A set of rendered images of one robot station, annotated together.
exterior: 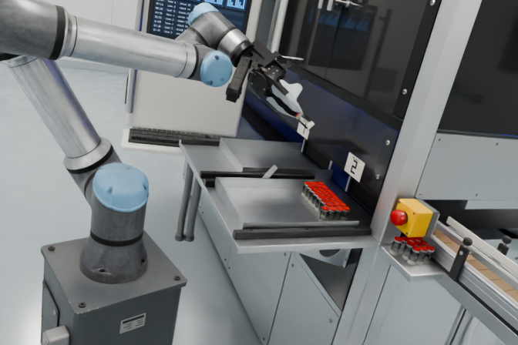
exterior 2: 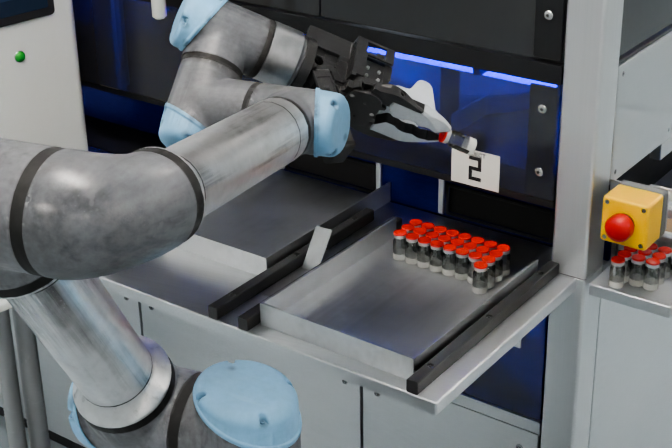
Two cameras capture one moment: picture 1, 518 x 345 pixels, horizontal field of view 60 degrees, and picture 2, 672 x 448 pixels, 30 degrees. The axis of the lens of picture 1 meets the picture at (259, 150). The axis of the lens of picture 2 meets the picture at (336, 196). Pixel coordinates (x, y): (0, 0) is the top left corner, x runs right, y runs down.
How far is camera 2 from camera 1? 0.85 m
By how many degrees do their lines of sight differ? 27
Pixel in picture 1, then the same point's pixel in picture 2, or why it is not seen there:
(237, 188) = (295, 303)
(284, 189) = (356, 263)
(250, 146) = not seen: hidden behind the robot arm
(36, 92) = (76, 315)
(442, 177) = (633, 128)
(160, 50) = (275, 139)
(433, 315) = (650, 350)
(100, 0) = not seen: outside the picture
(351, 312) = (564, 413)
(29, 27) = (168, 215)
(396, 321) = (615, 390)
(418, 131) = (602, 76)
